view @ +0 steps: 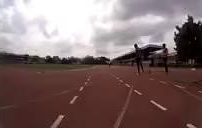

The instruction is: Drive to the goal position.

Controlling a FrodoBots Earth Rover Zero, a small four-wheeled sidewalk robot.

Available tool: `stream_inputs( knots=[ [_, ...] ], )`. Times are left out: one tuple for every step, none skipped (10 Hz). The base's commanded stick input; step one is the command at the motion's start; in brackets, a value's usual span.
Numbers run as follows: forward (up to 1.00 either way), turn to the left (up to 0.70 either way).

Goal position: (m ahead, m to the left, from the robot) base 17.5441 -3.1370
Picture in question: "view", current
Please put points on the red running track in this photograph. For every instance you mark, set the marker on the red running track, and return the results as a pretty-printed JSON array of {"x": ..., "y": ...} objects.
[{"x": 99, "y": 96}]

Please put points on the distant row of trees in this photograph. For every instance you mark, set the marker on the distant row of trees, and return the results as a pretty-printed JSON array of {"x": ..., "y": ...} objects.
[{"x": 69, "y": 60}]

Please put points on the person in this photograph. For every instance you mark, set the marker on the person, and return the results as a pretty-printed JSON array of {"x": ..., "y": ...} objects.
[
  {"x": 165, "y": 57},
  {"x": 138, "y": 58}
]

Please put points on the grandstand building with roof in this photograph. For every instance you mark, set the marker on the grandstand building with roof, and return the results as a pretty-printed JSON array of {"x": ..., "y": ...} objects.
[{"x": 145, "y": 53}]

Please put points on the green grass field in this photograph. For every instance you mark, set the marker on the green grass field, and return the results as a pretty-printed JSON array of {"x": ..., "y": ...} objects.
[{"x": 39, "y": 66}]

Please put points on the dark tall trees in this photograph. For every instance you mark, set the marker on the dark tall trees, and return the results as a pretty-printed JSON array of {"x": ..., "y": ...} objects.
[{"x": 194, "y": 40}]

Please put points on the low long building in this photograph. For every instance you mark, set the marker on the low long building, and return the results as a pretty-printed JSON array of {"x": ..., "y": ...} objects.
[{"x": 5, "y": 57}]

